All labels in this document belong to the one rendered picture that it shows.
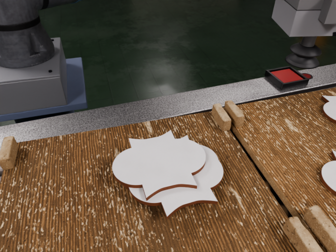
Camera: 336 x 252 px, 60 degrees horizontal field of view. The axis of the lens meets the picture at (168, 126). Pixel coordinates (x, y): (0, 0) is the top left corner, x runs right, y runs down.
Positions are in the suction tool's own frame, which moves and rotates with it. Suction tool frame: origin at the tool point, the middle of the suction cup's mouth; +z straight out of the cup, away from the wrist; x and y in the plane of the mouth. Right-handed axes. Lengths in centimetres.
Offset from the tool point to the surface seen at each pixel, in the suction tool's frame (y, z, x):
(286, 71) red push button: 14.5, 19.1, 31.0
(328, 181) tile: 6.9, 17.6, -6.3
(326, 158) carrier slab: 9.6, 18.4, -0.7
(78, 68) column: -43, 25, 47
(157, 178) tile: -19.7, 15.1, -6.5
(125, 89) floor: -45, 112, 172
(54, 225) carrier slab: -34.3, 18.4, -11.3
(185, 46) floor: 13, 112, 254
